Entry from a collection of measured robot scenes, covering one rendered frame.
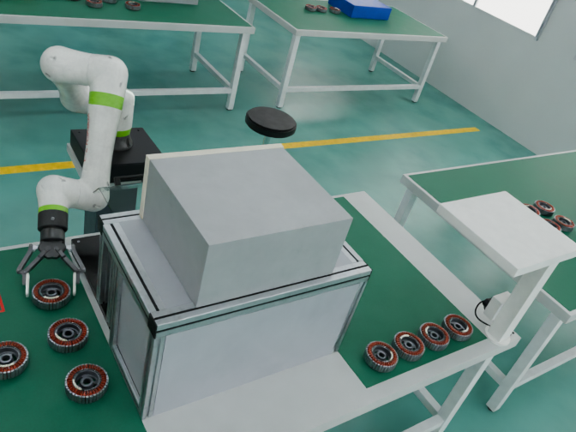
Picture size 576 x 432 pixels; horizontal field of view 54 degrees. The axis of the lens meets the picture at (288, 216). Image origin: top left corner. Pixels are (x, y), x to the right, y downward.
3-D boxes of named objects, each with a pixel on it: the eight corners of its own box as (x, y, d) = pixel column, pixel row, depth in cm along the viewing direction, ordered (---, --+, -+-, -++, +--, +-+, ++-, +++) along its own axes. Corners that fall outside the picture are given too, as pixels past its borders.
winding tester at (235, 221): (139, 215, 163) (146, 154, 151) (267, 196, 187) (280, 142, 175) (195, 309, 138) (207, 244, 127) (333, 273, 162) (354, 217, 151)
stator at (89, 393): (93, 364, 162) (93, 356, 160) (116, 391, 157) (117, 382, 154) (57, 383, 154) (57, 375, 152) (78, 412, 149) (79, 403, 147)
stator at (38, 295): (33, 286, 180) (32, 278, 178) (70, 285, 184) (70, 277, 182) (31, 312, 171) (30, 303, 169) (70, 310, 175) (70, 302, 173)
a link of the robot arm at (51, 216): (37, 207, 179) (68, 208, 183) (39, 221, 189) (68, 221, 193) (36, 225, 177) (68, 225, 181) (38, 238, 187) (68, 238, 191)
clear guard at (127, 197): (93, 192, 184) (93, 177, 181) (162, 184, 197) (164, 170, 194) (126, 255, 164) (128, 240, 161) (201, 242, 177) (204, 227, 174)
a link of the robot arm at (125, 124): (96, 120, 246) (99, 79, 236) (133, 126, 249) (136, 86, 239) (91, 133, 235) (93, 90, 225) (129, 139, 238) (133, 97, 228)
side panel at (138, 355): (108, 344, 169) (115, 263, 151) (118, 341, 171) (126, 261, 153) (141, 420, 152) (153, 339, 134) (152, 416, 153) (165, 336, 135)
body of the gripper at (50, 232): (66, 235, 188) (66, 261, 185) (39, 235, 185) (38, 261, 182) (67, 226, 182) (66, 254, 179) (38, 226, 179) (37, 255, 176)
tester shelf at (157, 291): (97, 227, 161) (98, 214, 158) (292, 198, 198) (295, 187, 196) (153, 339, 134) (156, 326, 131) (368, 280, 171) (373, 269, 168)
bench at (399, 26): (231, 68, 569) (246, -8, 528) (371, 69, 674) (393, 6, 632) (276, 111, 513) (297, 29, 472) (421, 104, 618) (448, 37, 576)
